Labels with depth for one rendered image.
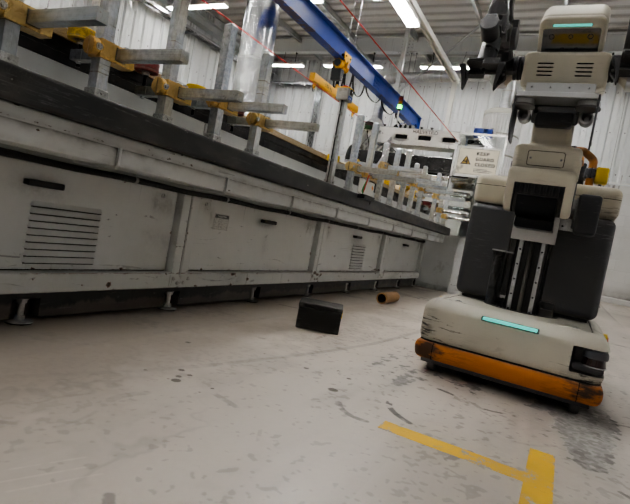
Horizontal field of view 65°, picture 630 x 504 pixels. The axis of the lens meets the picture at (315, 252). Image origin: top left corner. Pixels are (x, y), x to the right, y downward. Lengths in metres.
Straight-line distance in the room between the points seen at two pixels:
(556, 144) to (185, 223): 1.45
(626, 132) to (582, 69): 10.20
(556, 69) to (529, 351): 0.99
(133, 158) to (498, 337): 1.35
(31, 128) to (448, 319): 1.43
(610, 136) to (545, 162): 10.24
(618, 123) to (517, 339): 10.54
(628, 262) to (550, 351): 10.03
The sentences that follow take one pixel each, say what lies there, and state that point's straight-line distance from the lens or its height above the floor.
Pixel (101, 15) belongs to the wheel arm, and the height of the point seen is 0.82.
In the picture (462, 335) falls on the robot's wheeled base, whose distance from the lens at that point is 1.87.
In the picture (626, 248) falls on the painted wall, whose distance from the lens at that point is 11.83.
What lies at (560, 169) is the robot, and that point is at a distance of 1.94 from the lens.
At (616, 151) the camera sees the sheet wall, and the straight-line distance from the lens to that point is 12.08.
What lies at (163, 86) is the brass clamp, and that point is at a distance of 1.67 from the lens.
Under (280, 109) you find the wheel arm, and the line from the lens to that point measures 1.77.
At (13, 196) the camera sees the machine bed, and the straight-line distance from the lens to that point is 1.70.
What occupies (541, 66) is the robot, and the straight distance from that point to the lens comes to 2.03.
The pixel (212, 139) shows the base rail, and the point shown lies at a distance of 1.82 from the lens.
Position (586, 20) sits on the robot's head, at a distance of 2.01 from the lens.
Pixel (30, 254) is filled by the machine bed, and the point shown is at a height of 0.22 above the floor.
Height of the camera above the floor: 0.46
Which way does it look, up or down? 3 degrees down
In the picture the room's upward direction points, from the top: 10 degrees clockwise
